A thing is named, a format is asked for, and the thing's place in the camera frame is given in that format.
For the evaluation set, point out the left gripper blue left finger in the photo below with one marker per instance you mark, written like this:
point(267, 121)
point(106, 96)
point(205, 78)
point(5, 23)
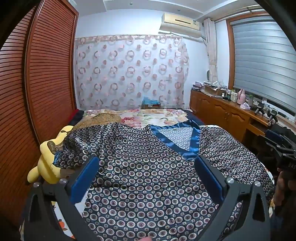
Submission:
point(40, 221)

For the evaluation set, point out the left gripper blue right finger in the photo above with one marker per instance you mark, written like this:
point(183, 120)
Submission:
point(252, 223)

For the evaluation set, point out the navy patterned silk garment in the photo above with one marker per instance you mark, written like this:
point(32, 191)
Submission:
point(147, 185)

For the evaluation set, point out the person right hand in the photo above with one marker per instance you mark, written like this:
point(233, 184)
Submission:
point(285, 189)

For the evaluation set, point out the wooden sideboard cabinet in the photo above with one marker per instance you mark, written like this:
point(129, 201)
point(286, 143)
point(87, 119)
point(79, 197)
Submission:
point(228, 115)

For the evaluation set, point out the yellow plush toy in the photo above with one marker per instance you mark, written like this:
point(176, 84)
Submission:
point(46, 169)

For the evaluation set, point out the pink tissue pack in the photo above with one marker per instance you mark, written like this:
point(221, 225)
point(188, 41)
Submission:
point(245, 106)

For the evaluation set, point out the pink kettle jug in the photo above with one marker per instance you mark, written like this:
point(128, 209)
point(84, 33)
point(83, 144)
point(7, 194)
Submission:
point(241, 97)

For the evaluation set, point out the grey window blind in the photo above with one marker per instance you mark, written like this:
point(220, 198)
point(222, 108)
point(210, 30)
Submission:
point(264, 60)

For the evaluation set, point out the navy blue blanket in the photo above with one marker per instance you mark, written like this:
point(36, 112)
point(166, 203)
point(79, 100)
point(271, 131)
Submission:
point(192, 119)

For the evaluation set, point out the golden brown cushion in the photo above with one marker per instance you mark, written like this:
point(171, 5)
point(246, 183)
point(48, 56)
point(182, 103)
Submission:
point(99, 119)

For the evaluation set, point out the beige tied side curtain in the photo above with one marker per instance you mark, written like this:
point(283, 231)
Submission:
point(211, 44)

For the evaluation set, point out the floral beige blanket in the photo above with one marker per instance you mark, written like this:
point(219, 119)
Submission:
point(140, 118)

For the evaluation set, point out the brown box with blue cloth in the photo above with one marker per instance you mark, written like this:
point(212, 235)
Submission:
point(150, 104)

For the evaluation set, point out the brown louvered wardrobe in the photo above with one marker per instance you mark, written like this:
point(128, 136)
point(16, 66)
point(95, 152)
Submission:
point(37, 90)

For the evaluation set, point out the pink circle patterned curtain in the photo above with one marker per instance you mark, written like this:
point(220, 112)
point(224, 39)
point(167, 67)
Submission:
point(118, 71)

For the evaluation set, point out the white wall air conditioner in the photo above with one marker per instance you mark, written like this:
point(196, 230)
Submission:
point(180, 25)

